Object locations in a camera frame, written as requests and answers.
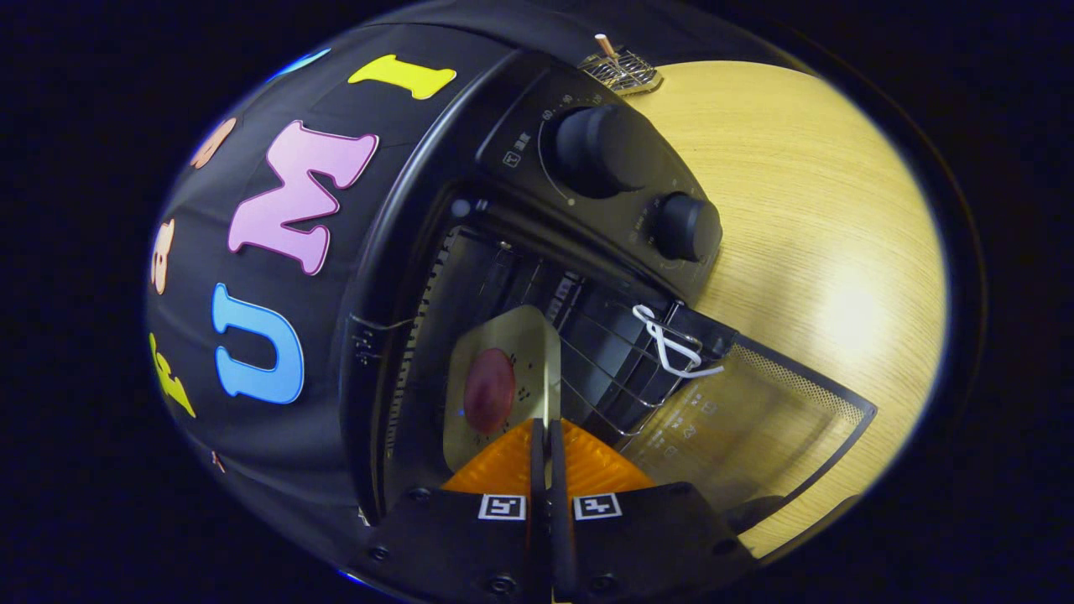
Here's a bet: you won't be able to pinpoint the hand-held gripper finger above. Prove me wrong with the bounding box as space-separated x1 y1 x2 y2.
361 418 550 604
550 418 756 604

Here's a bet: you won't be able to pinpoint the round pink meat slice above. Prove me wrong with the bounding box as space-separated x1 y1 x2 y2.
463 348 517 435

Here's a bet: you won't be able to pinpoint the white cherry print plate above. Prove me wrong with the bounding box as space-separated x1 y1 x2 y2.
442 305 561 472

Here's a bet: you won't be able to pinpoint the black toaster oven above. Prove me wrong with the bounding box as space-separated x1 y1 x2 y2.
340 50 878 559

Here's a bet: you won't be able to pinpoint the white wire loop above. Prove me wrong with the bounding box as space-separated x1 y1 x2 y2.
632 304 724 380

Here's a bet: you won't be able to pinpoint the metal wire basket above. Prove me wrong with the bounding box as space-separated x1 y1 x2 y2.
579 50 664 95

